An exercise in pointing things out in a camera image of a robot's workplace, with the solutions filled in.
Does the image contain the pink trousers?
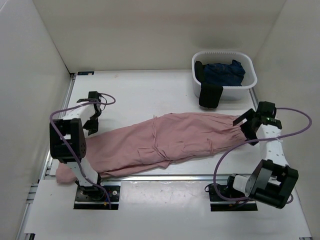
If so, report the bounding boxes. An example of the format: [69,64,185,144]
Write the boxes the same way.
[55,112,247,186]

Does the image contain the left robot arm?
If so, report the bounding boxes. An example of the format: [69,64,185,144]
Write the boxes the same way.
[49,91,105,200]

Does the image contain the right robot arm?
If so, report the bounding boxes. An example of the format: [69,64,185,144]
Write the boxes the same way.
[224,101,299,209]

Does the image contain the dark blue trousers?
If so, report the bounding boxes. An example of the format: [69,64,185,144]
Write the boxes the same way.
[203,59,246,87]

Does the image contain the black trousers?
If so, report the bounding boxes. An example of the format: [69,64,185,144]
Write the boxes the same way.
[194,61,223,109]

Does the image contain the white plastic laundry basket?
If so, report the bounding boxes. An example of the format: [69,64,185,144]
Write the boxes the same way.
[191,49,258,101]

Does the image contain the blue label sticker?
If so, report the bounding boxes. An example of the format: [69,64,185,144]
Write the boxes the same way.
[77,71,95,76]

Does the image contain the white front cover board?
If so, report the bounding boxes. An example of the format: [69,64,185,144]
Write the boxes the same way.
[25,180,310,239]

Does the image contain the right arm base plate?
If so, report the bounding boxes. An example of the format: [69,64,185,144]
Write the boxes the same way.
[204,183,258,212]

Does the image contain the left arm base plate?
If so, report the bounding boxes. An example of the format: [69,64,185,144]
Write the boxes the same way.
[73,181,121,210]

